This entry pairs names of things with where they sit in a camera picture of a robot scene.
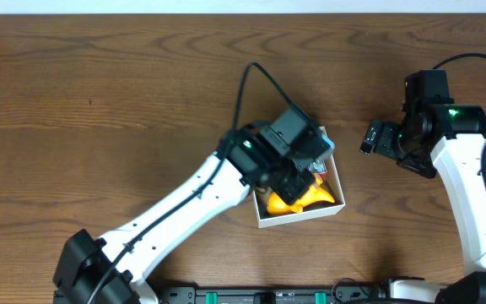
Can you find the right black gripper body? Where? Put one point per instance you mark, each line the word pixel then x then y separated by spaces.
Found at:
pixel 388 143

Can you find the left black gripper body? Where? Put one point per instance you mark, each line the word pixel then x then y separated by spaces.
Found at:
pixel 292 186

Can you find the orange rubber dinosaur toy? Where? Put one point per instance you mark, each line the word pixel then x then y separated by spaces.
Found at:
pixel 315 194

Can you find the red toy fire truck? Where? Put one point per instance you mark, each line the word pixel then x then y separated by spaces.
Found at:
pixel 318 167

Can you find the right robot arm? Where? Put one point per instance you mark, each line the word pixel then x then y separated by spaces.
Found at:
pixel 440 138

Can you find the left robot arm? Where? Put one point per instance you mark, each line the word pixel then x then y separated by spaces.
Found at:
pixel 114 268

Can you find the white cardboard box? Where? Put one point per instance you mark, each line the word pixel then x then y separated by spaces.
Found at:
pixel 331 183

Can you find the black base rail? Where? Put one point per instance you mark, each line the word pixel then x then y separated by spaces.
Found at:
pixel 343 291

